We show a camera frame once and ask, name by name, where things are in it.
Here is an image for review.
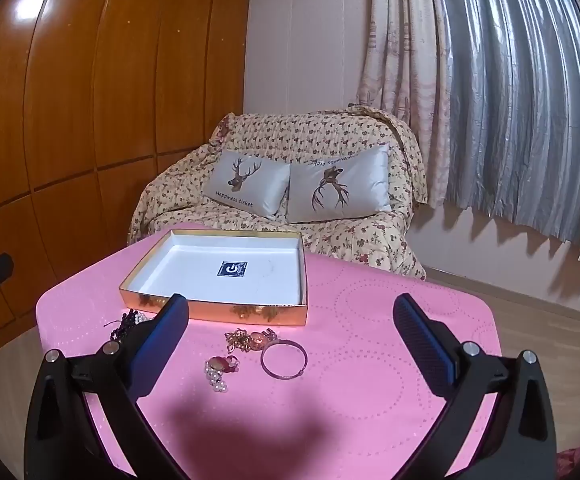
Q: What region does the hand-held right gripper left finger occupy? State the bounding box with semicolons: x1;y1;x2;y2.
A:
24;294;190;480

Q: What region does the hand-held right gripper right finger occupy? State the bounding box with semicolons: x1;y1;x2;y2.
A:
393;294;557;480

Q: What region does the dark bead pearl necklace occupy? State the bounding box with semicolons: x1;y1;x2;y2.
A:
104;310;152;345

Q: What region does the pearl and red brooch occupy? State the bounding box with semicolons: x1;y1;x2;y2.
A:
204;354;241;394

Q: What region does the gold chain brooch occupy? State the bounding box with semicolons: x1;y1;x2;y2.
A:
224;327;277;355

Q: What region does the gold shallow cardboard box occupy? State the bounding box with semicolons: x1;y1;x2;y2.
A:
118;228;309;327

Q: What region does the silver bangle bracelet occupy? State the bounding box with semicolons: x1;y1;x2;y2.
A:
260;340;308;381

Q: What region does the pink tablecloth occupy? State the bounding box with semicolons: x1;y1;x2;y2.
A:
36;223;502;480

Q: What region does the floral covered sofa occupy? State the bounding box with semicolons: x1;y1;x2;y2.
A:
127;106;428;281

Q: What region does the grey deer head pillow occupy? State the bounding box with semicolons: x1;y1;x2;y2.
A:
201;149;292;220

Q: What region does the grey antler print pillow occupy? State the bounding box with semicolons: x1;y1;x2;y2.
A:
286;143;395;224

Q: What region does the wooden wardrobe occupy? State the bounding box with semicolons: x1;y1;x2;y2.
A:
0;0;255;361

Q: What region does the silver pleated curtain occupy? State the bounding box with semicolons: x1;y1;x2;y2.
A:
427;0;580;233

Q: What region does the floral beige curtain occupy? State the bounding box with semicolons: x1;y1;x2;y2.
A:
355;0;451;208

